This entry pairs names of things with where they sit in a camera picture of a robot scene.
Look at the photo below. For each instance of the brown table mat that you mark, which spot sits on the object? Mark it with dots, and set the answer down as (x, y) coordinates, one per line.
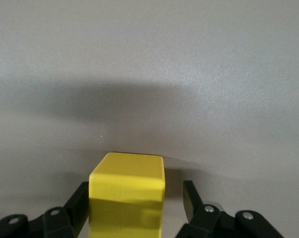
(149, 62)

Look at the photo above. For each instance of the yellow cube block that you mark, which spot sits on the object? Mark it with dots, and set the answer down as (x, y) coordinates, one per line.
(127, 193)

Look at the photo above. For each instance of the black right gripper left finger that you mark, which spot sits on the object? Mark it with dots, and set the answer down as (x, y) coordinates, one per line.
(52, 223)

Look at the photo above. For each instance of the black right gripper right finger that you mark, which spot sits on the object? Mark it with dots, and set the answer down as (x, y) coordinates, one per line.
(213, 223)

